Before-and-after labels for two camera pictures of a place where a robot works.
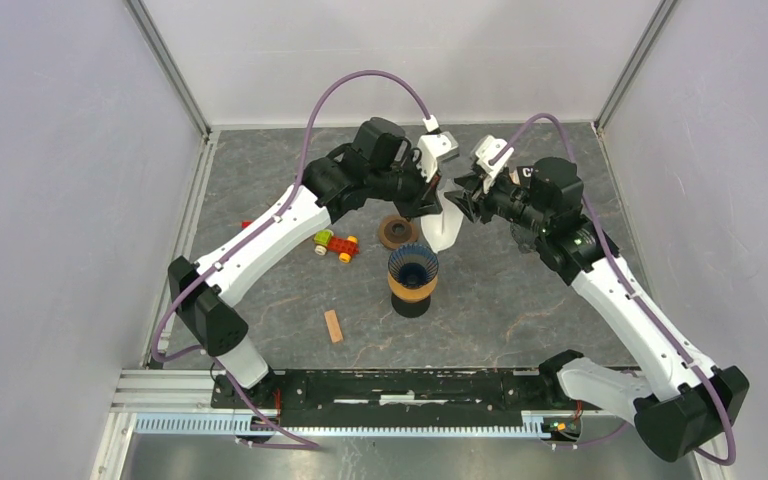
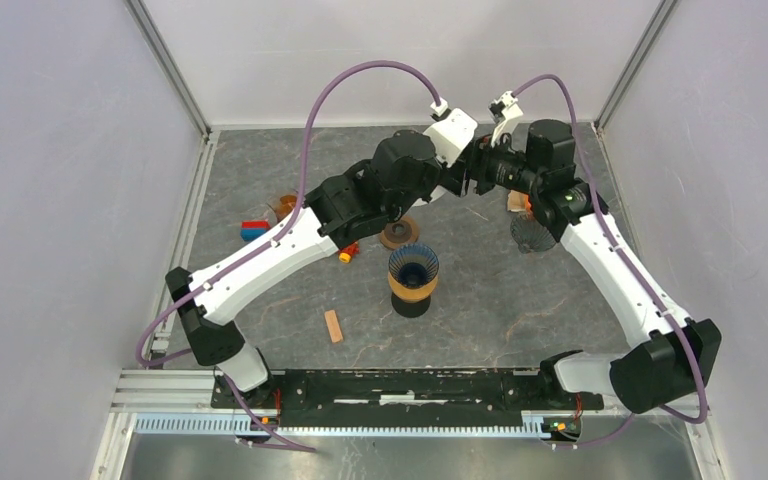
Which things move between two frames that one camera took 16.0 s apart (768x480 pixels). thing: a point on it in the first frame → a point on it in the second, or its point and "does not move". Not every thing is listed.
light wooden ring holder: (411, 295) does not move
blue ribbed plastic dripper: (413, 265) does not move
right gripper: (480, 205) → (482, 159)
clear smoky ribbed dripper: (524, 237) does not move
